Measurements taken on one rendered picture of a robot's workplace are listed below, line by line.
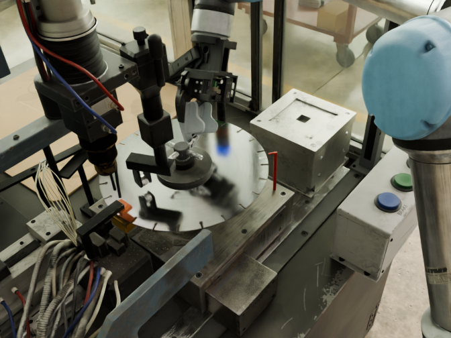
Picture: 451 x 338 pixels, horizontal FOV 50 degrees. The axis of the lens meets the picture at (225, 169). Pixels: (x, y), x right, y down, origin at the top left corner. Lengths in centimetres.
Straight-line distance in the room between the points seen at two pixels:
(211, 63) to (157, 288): 41
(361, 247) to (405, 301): 99
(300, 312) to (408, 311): 100
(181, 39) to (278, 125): 50
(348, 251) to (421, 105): 55
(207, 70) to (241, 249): 35
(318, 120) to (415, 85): 65
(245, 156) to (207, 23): 27
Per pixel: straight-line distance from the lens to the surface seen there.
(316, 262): 105
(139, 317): 74
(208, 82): 90
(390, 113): 56
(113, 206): 86
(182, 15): 146
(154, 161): 86
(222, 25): 91
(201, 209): 87
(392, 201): 97
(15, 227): 112
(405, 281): 202
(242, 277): 93
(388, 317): 191
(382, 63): 55
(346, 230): 98
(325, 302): 100
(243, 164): 95
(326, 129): 113
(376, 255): 98
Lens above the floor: 158
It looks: 42 degrees down
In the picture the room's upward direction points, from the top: 3 degrees counter-clockwise
